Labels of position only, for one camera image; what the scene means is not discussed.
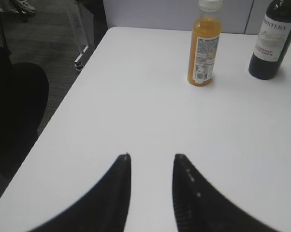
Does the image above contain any black office chair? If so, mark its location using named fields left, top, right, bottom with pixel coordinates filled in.
left=0, top=47, right=49, bottom=179

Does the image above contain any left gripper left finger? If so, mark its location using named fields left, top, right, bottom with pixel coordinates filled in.
left=32, top=153, right=131, bottom=232

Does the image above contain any dark red wine bottle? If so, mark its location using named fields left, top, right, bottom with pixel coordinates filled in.
left=248, top=0, right=291, bottom=80

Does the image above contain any white table leg with caster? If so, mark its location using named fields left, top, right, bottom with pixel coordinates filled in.
left=63, top=0, right=95, bottom=72

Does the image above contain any person's white shoe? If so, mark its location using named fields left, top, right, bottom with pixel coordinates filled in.
left=11, top=0, right=36, bottom=15

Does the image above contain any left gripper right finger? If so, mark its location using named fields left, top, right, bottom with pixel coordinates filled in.
left=173, top=154, right=273, bottom=232

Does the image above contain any orange juice bottle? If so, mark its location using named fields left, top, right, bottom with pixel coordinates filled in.
left=188, top=0, right=223, bottom=87

